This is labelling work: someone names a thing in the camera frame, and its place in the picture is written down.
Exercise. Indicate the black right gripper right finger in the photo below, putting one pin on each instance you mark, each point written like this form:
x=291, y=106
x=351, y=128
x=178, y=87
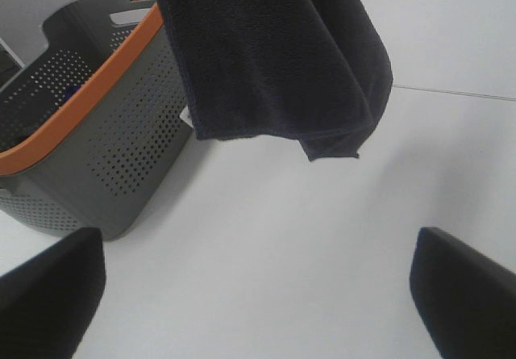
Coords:
x=465, y=300

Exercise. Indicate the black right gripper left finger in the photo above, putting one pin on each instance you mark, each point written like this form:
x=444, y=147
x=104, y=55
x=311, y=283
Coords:
x=49, y=301

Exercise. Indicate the dark navy towel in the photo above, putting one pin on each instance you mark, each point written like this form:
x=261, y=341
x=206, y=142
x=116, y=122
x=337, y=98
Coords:
x=313, y=71

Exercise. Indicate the grey orange-rimmed laundry basket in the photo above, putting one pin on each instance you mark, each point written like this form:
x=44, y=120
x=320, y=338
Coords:
x=93, y=160

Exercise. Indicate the blue cloth in basket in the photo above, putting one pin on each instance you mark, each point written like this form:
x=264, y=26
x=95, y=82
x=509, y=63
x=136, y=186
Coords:
x=71, y=90

